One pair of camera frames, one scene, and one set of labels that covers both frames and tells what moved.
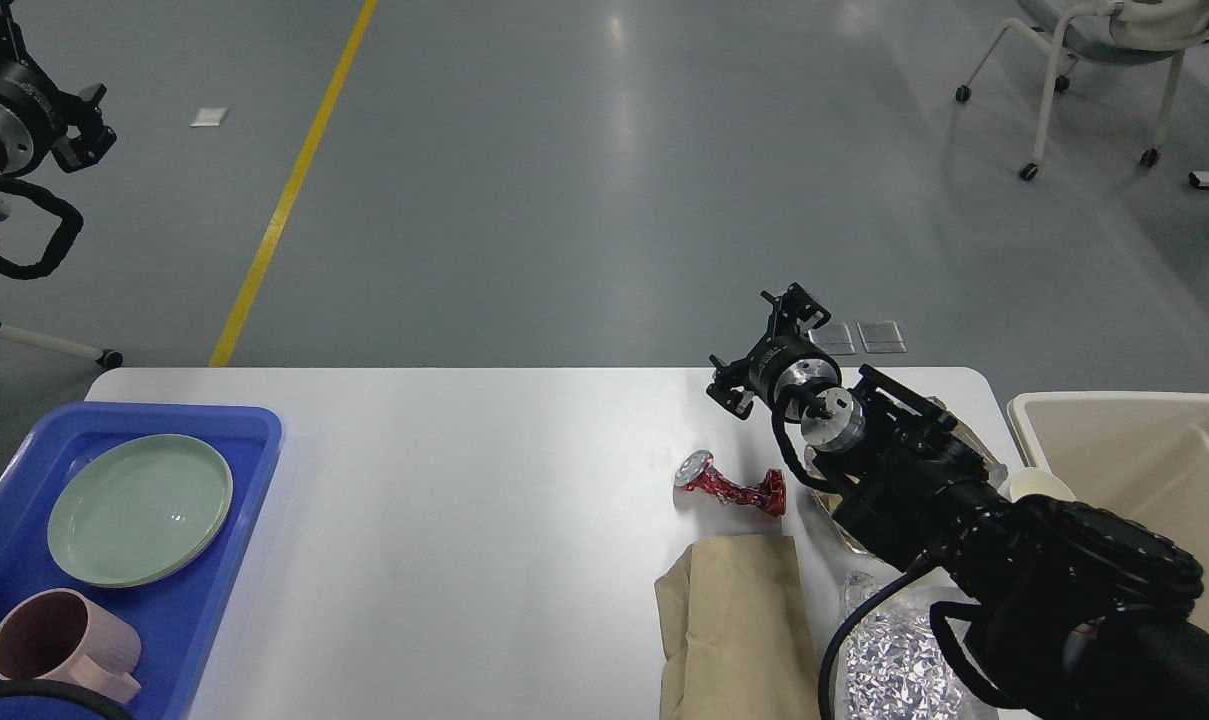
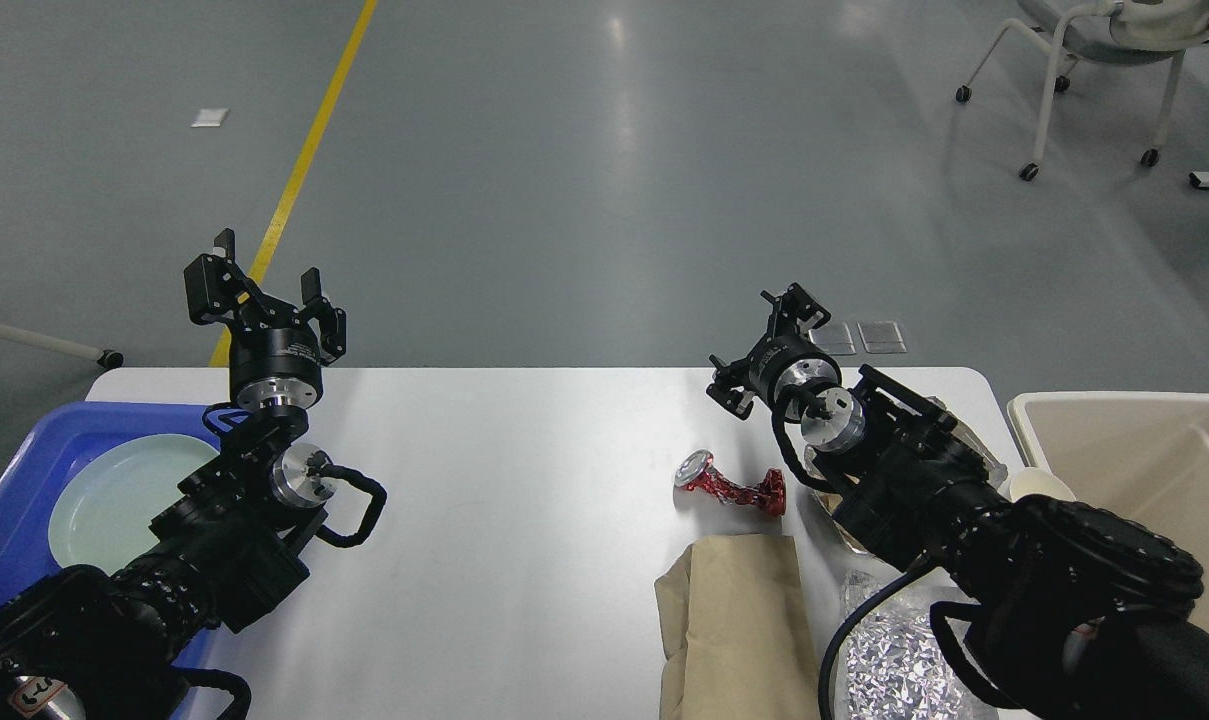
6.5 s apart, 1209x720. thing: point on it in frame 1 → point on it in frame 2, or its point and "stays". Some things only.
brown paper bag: (735, 632) stays
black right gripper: (777, 352) stays
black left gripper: (36, 99) → (268, 366)
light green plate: (140, 510) stays
